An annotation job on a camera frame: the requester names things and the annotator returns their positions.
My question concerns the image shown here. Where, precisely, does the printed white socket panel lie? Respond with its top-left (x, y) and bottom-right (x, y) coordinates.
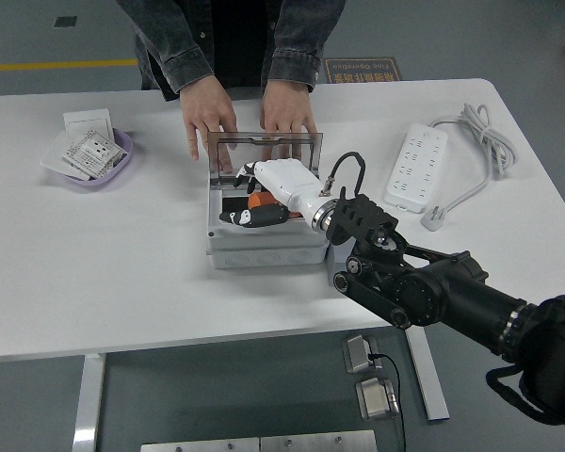
top-left (60, 129), bottom-right (127, 179)

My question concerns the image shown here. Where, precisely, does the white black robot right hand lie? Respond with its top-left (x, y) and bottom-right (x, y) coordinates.
top-left (218, 158), bottom-right (335, 231)

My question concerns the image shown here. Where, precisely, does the orange cylinder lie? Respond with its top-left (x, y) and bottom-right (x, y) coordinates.
top-left (248, 190), bottom-right (307, 221)

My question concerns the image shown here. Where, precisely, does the white power cord with plug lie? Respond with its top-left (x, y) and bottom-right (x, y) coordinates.
top-left (420, 103), bottom-right (519, 233)

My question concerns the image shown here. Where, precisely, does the plain white switch plate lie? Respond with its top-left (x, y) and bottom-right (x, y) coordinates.
top-left (62, 108), bottom-right (116, 142)

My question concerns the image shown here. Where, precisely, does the metal base plate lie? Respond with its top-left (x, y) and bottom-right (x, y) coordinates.
top-left (259, 429), bottom-right (378, 452)
top-left (139, 437), bottom-right (261, 452)

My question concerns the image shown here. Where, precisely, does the white power strip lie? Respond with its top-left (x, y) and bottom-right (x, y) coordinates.
top-left (382, 122), bottom-right (449, 213)

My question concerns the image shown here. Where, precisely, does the person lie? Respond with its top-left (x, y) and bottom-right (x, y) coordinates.
top-left (116, 0), bottom-right (347, 173)

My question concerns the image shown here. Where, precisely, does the white flat panel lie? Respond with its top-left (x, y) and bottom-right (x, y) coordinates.
top-left (40, 136), bottom-right (90, 181)

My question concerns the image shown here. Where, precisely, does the grey electrical box clear lid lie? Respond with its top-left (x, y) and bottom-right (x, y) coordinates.
top-left (205, 130), bottom-right (331, 270)

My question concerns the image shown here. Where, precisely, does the person's right hand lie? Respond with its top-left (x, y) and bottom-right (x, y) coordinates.
top-left (178, 74), bottom-right (239, 173)

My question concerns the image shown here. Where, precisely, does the yellow floor tape line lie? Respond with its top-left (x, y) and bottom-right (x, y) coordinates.
top-left (0, 57), bottom-right (138, 73)

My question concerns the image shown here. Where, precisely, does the purple tray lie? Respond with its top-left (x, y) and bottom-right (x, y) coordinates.
top-left (51, 127), bottom-right (137, 192)

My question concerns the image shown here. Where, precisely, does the black floor cable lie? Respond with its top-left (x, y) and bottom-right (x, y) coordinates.
top-left (367, 352), bottom-right (407, 452)

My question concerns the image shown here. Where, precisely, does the person's left hand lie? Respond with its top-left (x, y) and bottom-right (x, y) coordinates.
top-left (260, 79), bottom-right (319, 164)

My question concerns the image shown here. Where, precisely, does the brown floor sign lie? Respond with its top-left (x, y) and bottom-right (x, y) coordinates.
top-left (320, 56), bottom-right (401, 86)

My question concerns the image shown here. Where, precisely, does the metal floor socket box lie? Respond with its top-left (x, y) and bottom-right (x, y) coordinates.
top-left (355, 376), bottom-right (400, 420)
top-left (341, 332), bottom-right (383, 375)

